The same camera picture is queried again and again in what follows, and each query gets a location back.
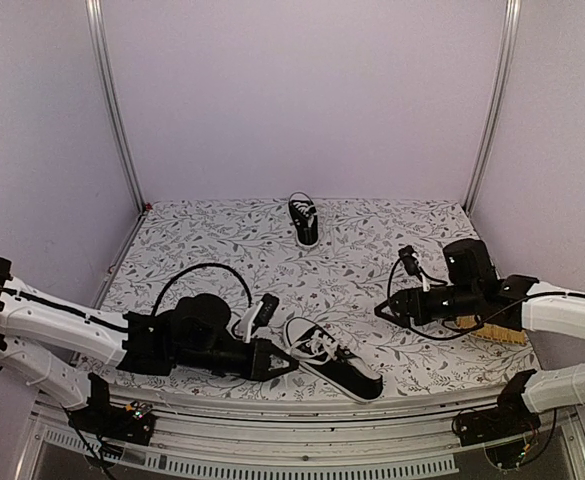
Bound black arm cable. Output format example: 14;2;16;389
151;263;253;321
386;257;523;342

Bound front aluminium rail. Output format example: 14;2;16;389
16;387;585;479

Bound woven bamboo tray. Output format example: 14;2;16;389
454;316;527;345

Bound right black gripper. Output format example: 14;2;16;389
374;284;480;329

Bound black canvas sneaker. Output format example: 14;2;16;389
283;317;384;404
287;191;319;248

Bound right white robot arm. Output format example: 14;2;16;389
374;238;585;436

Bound right aluminium frame post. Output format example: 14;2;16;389
463;0;522;217

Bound left aluminium frame post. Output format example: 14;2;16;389
85;0;146;214

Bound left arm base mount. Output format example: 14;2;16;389
68;373;157;446

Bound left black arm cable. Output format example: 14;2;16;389
151;263;253;321

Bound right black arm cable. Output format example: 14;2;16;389
386;257;523;342

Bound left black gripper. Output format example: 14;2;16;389
174;337;299;383

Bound aluminium frame post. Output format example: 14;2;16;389
85;0;146;214
463;0;522;217

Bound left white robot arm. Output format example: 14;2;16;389
0;257;299;434

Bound floral patterned table mat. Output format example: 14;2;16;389
102;199;538;399

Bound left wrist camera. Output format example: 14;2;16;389
235;294;280;343

